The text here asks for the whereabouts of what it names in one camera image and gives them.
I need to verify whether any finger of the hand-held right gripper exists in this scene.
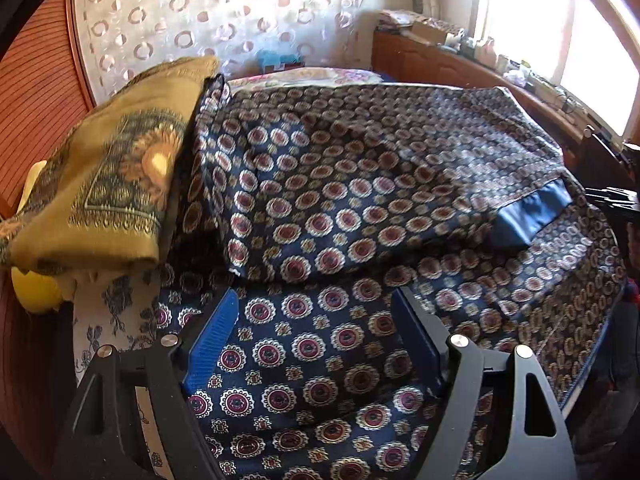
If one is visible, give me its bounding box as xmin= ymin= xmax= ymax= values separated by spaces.
xmin=585 ymin=186 xmax=640 ymax=218
xmin=619 ymin=141 xmax=640 ymax=183

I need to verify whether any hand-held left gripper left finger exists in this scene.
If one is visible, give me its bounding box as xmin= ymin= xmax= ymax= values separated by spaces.
xmin=52 ymin=287 xmax=240 ymax=480

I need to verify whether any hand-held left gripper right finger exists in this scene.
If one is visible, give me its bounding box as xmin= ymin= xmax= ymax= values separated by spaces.
xmin=391 ymin=286 xmax=573 ymax=480

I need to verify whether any navy medallion-patterned bedsheet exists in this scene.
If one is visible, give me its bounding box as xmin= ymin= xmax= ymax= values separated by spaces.
xmin=155 ymin=74 xmax=628 ymax=480

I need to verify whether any floral bed sheet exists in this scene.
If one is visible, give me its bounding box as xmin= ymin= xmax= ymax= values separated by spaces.
xmin=72 ymin=67 xmax=383 ymax=480

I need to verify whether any bright window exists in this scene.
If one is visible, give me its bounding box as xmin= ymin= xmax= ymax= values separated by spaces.
xmin=470 ymin=0 xmax=640 ymax=136

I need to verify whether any mustard patterned cloth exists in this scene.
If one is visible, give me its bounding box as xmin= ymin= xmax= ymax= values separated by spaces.
xmin=0 ymin=56 xmax=221 ymax=276

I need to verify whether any yellow pillow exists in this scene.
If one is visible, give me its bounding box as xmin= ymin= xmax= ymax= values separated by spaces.
xmin=11 ymin=160 xmax=66 ymax=315

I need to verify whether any person's dark clothing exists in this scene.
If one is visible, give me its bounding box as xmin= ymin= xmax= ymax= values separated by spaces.
xmin=562 ymin=275 xmax=640 ymax=466

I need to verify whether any long wooden cabinet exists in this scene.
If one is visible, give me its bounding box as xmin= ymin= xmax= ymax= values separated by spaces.
xmin=372 ymin=30 xmax=626 ymax=181

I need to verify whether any cardboard box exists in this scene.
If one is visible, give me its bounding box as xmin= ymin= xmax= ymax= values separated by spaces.
xmin=412 ymin=20 xmax=451 ymax=43

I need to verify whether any folded floral cloth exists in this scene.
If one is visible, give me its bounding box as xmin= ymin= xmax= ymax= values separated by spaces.
xmin=377 ymin=9 xmax=451 ymax=31

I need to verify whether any teal plastic object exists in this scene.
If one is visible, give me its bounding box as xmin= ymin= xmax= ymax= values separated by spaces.
xmin=257 ymin=50 xmax=303 ymax=73

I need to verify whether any wooden headboard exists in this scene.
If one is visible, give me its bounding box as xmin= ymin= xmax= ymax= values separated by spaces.
xmin=0 ymin=0 xmax=96 ymax=471

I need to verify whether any sheer circle-print curtain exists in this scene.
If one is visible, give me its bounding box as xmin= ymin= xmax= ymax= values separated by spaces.
xmin=72 ymin=0 xmax=476 ymax=106

